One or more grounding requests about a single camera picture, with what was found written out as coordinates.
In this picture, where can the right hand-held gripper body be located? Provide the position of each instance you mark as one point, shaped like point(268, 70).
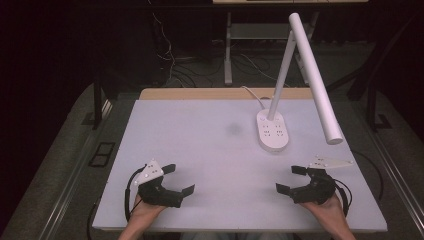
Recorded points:
point(318, 190)

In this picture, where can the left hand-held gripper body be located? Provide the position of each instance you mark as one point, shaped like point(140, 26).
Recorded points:
point(156, 193)

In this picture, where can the person's left hand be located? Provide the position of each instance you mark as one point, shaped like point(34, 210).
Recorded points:
point(143, 211)

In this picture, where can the person's right hand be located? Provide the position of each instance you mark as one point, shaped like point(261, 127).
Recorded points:
point(328, 211)

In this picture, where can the white desk lamp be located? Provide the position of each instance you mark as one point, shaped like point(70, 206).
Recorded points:
point(313, 76)

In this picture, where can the grey metal stand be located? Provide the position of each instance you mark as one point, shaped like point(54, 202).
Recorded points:
point(228, 60)

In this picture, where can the black floor frame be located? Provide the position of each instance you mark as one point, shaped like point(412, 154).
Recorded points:
point(101, 154)

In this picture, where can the black stand post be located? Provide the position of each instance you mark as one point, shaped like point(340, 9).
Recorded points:
point(372, 106)
point(97, 106)

